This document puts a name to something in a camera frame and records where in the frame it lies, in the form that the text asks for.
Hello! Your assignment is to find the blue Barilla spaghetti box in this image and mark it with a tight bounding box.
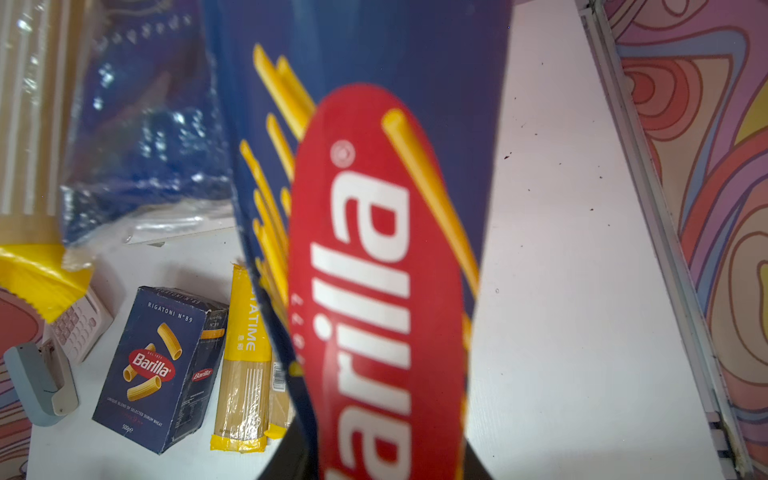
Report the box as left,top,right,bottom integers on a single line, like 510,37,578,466
202,1,512,479

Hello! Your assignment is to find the blue Barilla rigatoni box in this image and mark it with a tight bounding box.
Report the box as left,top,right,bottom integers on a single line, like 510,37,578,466
92,286,229,455

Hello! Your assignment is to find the blue Ankara spaghetti bag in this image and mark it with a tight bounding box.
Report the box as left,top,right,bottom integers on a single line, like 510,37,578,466
59,1,232,271

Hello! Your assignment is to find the yellow Pastatime spaghetti bag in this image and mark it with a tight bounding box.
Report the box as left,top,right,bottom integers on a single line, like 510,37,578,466
210,265,272,453
1,1,91,323

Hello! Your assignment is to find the yellow spaghetti bag with barcode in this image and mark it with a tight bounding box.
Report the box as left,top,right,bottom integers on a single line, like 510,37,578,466
265,356,295,440

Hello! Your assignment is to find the grey blue stapler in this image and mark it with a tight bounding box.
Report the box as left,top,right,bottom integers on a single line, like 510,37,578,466
3,338,79,427

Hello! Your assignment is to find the aluminium frame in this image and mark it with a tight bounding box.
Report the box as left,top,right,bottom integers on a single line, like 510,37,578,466
576,1,755,479

